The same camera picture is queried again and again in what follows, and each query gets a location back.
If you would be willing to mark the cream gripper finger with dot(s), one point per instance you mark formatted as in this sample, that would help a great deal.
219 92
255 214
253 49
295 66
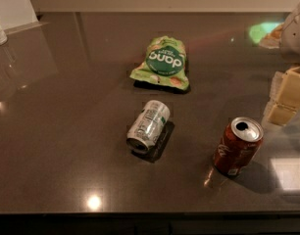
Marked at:
285 88
278 114

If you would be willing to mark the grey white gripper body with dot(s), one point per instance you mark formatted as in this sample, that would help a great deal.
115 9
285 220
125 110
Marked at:
295 33

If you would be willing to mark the green snack bag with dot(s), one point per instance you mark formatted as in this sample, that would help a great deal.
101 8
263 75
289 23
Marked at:
164 64

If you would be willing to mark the red cola can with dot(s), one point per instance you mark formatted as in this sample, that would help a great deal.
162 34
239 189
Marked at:
241 140

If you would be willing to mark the silver green 7up can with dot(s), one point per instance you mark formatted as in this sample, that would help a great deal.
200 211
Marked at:
147 128

